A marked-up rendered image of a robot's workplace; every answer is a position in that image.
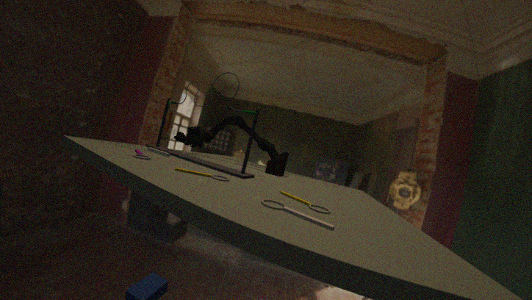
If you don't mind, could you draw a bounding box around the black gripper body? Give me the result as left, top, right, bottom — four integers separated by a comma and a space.
176, 132, 198, 148

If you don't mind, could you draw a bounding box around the beige rectangular bar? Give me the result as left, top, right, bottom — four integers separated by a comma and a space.
147, 147, 170, 157

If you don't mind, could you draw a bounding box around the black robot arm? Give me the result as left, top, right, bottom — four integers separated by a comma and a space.
186, 116, 278, 159

